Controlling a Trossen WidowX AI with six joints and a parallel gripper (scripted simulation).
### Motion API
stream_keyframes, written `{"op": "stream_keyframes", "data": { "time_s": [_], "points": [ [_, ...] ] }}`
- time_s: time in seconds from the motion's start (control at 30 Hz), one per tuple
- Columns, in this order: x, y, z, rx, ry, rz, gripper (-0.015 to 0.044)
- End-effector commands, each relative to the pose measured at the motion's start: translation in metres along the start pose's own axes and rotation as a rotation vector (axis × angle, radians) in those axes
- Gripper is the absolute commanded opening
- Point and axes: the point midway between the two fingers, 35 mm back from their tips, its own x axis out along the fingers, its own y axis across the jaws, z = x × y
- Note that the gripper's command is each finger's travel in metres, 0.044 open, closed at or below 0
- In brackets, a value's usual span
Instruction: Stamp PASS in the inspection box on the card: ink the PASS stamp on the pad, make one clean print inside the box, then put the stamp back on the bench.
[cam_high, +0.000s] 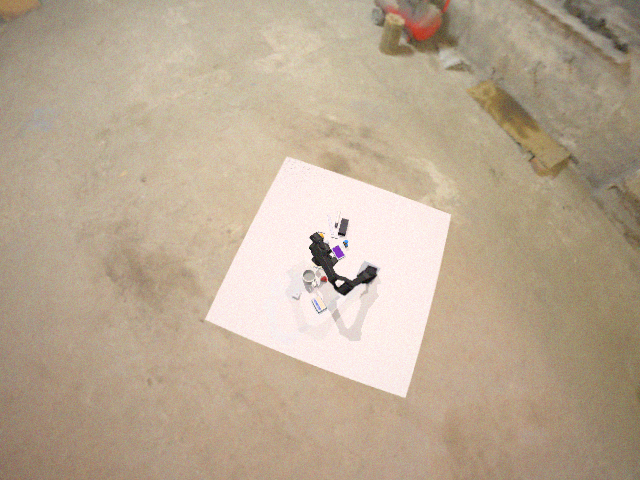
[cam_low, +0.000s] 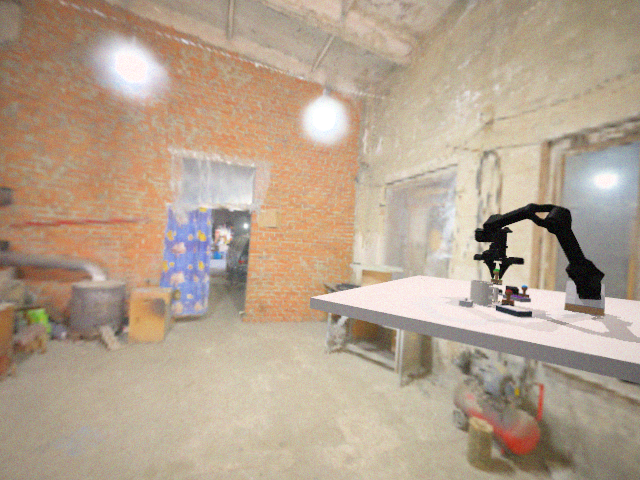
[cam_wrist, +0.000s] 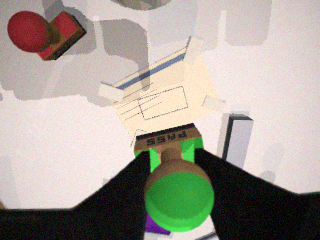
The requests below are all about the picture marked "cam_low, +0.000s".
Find grey mug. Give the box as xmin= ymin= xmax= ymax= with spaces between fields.
xmin=469 ymin=280 xmax=499 ymax=305

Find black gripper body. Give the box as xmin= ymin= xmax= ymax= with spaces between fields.
xmin=473 ymin=243 xmax=525 ymax=265

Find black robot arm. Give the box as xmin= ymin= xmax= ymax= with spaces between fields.
xmin=474 ymin=203 xmax=604 ymax=300

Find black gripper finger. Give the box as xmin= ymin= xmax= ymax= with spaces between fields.
xmin=483 ymin=262 xmax=496 ymax=279
xmin=499 ymin=264 xmax=513 ymax=280

